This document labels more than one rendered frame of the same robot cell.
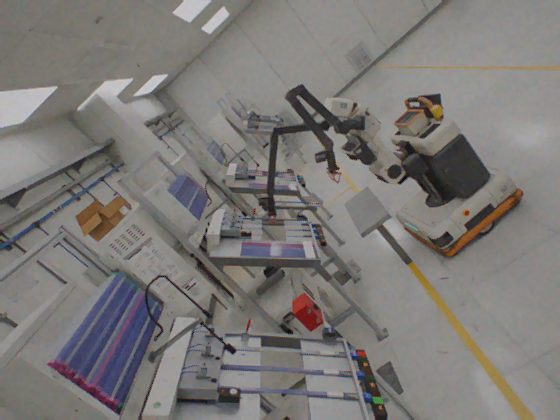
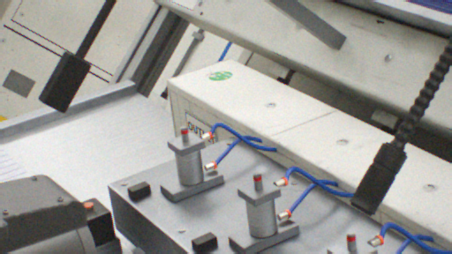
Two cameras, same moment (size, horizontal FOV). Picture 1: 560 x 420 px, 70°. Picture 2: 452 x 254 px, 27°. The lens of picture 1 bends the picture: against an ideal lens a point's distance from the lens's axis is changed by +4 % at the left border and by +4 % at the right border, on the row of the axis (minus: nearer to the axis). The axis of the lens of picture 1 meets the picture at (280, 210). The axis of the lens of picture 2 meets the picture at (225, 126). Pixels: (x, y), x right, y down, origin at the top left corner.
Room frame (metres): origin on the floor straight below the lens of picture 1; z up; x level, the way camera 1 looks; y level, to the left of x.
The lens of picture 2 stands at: (3.23, -0.28, 1.23)
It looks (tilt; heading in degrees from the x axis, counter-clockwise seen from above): 1 degrees down; 130
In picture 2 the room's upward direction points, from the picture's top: 30 degrees clockwise
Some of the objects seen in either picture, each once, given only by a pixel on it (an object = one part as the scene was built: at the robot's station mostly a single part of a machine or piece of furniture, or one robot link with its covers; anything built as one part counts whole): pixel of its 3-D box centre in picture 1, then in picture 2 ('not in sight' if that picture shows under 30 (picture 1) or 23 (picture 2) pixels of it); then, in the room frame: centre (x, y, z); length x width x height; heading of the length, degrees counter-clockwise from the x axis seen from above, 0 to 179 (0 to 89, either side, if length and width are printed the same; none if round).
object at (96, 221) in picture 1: (117, 201); not in sight; (2.72, 0.76, 1.82); 0.68 x 0.30 x 0.20; 168
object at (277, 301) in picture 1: (283, 322); not in sight; (2.73, 0.58, 0.31); 0.70 x 0.65 x 0.62; 168
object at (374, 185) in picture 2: not in sight; (378, 178); (2.93, 0.22, 1.24); 0.02 x 0.02 x 0.05; 78
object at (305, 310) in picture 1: (341, 346); not in sight; (1.93, 0.27, 0.39); 0.24 x 0.24 x 0.78; 78
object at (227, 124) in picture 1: (249, 142); not in sight; (7.62, -0.46, 0.95); 1.36 x 0.82 x 1.90; 78
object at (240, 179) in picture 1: (269, 211); not in sight; (4.12, 0.09, 0.65); 1.01 x 0.73 x 1.29; 78
